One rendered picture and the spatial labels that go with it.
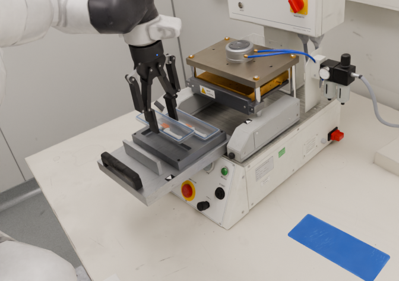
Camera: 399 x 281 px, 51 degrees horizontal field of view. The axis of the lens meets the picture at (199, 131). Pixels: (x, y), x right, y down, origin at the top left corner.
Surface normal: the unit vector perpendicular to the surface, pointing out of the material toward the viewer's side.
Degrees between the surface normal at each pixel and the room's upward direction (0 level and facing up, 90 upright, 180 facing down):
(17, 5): 80
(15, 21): 112
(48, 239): 0
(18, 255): 9
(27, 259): 14
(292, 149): 90
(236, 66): 0
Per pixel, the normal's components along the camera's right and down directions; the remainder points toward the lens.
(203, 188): -0.72, 0.07
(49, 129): 0.55, 0.40
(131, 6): 0.90, 0.12
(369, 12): -0.82, 0.40
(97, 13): -0.47, 0.36
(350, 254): -0.14, -0.82
